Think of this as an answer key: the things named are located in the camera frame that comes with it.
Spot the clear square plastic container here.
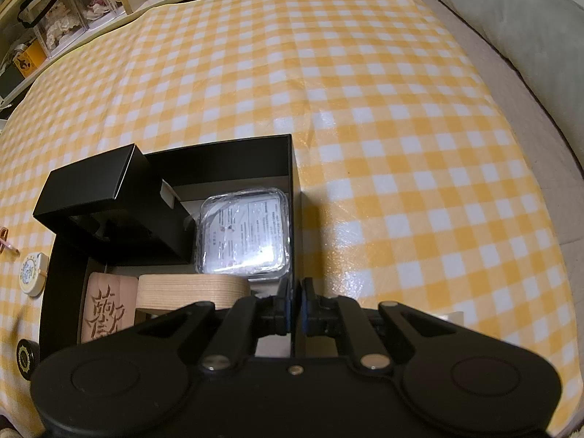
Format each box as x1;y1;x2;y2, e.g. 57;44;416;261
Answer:
196;188;291;281

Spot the light wooden oval box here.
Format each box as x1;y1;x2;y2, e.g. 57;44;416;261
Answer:
134;274;250;323

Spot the wooden carved character block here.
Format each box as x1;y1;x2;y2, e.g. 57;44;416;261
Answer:
80;272;139;343

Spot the black storage box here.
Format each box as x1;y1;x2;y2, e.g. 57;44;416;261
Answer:
38;135;302;359

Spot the small black cardboard box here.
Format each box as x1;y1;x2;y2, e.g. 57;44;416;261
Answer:
34;145;195;266

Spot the white round tape measure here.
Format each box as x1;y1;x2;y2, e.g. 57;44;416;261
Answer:
19;252;50;297

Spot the black round tin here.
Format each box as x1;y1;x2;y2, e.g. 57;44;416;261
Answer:
16;338;39;381

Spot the yellow checkered tablecloth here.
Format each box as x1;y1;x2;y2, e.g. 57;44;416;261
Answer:
1;0;583;434

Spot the yellow box on shelf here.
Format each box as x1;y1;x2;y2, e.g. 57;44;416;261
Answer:
13;39;46;78

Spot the grey pillow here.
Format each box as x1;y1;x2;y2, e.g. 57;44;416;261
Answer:
441;0;583;159

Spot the doll in clear case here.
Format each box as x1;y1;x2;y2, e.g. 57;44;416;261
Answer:
17;0;87;57

